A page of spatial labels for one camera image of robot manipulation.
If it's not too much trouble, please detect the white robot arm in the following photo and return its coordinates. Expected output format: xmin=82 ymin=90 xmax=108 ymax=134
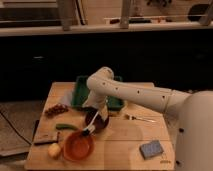
xmin=83 ymin=67 xmax=213 ymax=171

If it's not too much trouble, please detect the purple bowl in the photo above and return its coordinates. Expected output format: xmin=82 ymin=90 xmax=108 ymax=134
xmin=85 ymin=108 xmax=109 ymax=133

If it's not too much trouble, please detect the orange bowl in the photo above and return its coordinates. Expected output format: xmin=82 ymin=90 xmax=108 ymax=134
xmin=63 ymin=131 xmax=94 ymax=161

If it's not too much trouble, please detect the green plastic tray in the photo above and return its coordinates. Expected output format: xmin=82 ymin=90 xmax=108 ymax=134
xmin=71 ymin=75 xmax=124 ymax=111

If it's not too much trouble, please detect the silver fork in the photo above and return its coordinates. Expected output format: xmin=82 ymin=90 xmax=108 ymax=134
xmin=125 ymin=114 xmax=156 ymax=123

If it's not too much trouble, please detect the clear plastic bag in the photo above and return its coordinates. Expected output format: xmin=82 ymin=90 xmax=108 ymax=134
xmin=59 ymin=91 xmax=73 ymax=107

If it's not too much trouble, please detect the bunch of brown grapes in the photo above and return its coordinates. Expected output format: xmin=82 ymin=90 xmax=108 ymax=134
xmin=44 ymin=104 xmax=68 ymax=117

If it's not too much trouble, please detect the green chili pepper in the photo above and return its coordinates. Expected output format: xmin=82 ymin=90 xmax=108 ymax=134
xmin=55 ymin=124 xmax=78 ymax=130

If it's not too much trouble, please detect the blue sponge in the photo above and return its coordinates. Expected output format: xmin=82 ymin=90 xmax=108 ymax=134
xmin=139 ymin=140 xmax=164 ymax=159

